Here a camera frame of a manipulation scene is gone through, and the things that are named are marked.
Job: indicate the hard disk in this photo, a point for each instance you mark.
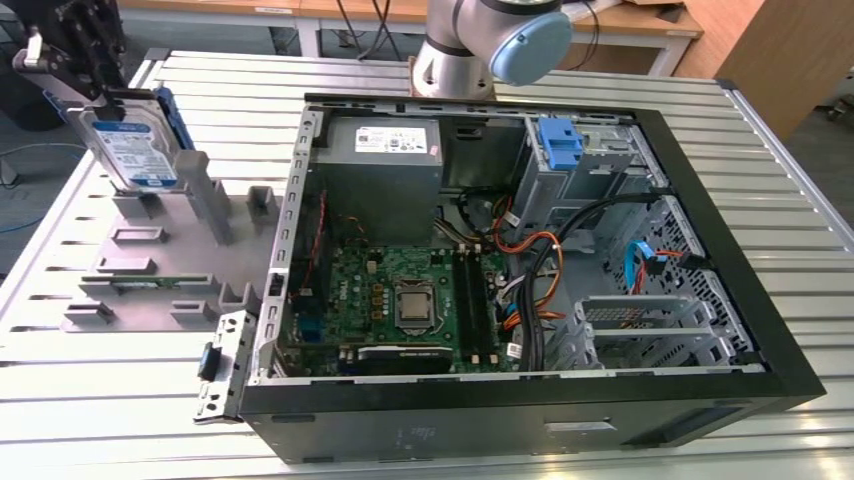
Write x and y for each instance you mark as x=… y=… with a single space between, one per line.
x=130 y=150

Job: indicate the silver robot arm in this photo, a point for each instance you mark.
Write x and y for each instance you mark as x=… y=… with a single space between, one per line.
x=454 y=75

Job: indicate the metal disk bay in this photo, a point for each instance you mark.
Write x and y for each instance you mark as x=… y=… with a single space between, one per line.
x=634 y=302

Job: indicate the black bin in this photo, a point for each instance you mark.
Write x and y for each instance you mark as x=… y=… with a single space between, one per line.
x=21 y=116

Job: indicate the long wooden desk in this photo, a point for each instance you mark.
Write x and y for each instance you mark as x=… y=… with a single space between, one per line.
x=268 y=10

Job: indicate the grey parts rack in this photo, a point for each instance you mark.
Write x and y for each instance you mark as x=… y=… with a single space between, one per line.
x=167 y=250

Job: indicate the green RAM stick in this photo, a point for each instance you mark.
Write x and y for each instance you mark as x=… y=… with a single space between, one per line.
x=143 y=284

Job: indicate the grey power supply unit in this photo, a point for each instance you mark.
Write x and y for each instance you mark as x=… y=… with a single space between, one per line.
x=374 y=200

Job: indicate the green motherboard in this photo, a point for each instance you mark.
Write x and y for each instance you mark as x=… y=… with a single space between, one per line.
x=361 y=270

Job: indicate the blue VGA connector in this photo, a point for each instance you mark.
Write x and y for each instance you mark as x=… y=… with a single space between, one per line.
x=209 y=362

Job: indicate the CPU socket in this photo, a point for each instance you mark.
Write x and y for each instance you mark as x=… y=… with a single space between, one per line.
x=417 y=286

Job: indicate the silver CPU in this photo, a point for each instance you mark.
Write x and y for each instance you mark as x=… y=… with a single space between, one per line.
x=416 y=306

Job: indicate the blue plastic drive latch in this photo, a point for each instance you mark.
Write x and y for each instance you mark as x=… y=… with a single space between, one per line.
x=560 y=145

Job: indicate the grey metal drive cage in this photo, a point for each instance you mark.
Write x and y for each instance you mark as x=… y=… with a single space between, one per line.
x=548 y=190

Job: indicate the black RAM slot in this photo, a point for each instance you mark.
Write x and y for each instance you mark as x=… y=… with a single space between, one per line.
x=465 y=300
x=484 y=310

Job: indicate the black graphics card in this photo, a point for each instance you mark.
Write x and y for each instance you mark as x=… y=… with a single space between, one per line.
x=401 y=357

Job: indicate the small wooden desk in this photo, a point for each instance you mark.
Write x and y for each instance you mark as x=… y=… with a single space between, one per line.
x=654 y=25

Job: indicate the black PC case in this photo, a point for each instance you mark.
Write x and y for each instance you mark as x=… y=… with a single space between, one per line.
x=468 y=420

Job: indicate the wooden cabinet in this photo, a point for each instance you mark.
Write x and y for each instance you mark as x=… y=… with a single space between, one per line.
x=788 y=60

